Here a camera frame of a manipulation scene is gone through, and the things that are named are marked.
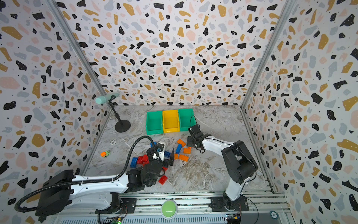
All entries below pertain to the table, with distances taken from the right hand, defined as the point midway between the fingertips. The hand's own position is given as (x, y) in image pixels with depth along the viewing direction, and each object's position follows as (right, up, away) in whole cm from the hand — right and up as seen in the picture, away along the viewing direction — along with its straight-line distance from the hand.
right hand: (194, 142), depth 96 cm
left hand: (-14, 0, -21) cm, 25 cm away
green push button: (-14, -31, -24) cm, 41 cm away
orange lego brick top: (-10, 0, +4) cm, 11 cm away
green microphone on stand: (-54, +11, +11) cm, 56 cm away
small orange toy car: (-58, -7, -6) cm, 58 cm away
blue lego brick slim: (-10, -4, -2) cm, 11 cm away
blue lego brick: (-38, -12, -8) cm, 41 cm away
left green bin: (-31, +13, +13) cm, 36 cm away
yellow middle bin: (-17, +12, +13) cm, 25 cm away
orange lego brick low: (-7, -10, -4) cm, 13 cm away
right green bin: (-5, +16, +20) cm, 26 cm away
